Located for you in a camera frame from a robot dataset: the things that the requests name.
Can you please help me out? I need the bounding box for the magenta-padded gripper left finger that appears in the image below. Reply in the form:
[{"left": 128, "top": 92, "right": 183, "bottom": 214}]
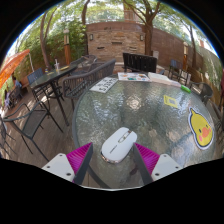
[{"left": 41, "top": 142, "right": 94, "bottom": 186}]

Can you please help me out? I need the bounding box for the green marker pen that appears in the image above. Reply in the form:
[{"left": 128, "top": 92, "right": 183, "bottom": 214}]
[{"left": 180, "top": 84, "right": 192, "bottom": 94}]

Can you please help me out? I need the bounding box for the orange patio umbrella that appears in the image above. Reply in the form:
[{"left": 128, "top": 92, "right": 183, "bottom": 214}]
[{"left": 0, "top": 49, "right": 31, "bottom": 89}]

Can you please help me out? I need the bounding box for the large tree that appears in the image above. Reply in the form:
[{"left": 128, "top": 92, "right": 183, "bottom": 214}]
[{"left": 123, "top": 0, "right": 174, "bottom": 56}]

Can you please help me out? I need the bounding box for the stone brick fireplace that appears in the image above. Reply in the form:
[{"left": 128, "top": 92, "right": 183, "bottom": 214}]
[{"left": 85, "top": 21, "right": 148, "bottom": 63}]

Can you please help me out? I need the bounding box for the small white booklet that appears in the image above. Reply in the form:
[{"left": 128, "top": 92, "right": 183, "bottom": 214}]
[{"left": 165, "top": 79, "right": 183, "bottom": 89}]

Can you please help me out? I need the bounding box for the blue patio chair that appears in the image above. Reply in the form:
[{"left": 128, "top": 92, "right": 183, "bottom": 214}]
[{"left": 26, "top": 68, "right": 45, "bottom": 86}]

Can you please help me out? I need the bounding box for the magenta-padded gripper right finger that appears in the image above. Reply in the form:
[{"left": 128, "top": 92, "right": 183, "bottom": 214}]
[{"left": 131, "top": 142, "right": 184, "bottom": 186}]

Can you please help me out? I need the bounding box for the person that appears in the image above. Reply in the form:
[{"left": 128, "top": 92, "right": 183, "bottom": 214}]
[{"left": 11, "top": 75, "right": 24, "bottom": 92}]

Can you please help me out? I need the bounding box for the black mesh metal chair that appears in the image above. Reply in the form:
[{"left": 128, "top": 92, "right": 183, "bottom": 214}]
[{"left": 2, "top": 99, "right": 64, "bottom": 163}]

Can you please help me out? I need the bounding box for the colourful printed brochure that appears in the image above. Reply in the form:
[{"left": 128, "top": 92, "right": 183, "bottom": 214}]
[{"left": 117, "top": 72, "right": 152, "bottom": 83}]

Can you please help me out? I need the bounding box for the white computer mouse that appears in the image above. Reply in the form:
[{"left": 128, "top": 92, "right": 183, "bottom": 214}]
[{"left": 100, "top": 126, "right": 138, "bottom": 164}]

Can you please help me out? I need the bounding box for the dark patio table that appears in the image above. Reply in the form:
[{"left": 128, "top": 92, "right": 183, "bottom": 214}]
[{"left": 29, "top": 64, "right": 79, "bottom": 127}]

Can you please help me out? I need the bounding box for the thick white book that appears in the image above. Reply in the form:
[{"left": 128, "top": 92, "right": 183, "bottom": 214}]
[{"left": 147, "top": 71, "right": 174, "bottom": 86}]

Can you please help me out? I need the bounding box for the white printed sign card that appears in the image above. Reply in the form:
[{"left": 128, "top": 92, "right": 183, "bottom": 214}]
[{"left": 89, "top": 76, "right": 119, "bottom": 94}]

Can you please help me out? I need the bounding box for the grey mesh armchair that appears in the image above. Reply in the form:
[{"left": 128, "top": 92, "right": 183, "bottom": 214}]
[{"left": 189, "top": 81, "right": 214, "bottom": 107}]

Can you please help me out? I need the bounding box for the black slatted bench chair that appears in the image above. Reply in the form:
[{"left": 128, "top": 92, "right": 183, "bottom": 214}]
[{"left": 122, "top": 52, "right": 158, "bottom": 74}]

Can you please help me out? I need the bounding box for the dark metal chair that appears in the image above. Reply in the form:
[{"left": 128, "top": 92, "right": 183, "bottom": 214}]
[{"left": 168, "top": 59, "right": 191, "bottom": 84}]

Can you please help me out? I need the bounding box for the yellow square sticker card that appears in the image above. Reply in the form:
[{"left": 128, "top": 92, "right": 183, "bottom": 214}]
[{"left": 163, "top": 94, "right": 180, "bottom": 109}]

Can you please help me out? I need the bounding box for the yellow chick-shaped mouse pad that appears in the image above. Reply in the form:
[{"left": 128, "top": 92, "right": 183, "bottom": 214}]
[{"left": 187, "top": 106, "right": 215, "bottom": 150}]

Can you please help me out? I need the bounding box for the wooden lamp post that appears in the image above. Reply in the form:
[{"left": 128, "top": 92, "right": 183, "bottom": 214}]
[
  {"left": 182, "top": 41, "right": 190, "bottom": 71},
  {"left": 63, "top": 28, "right": 72, "bottom": 66}
]

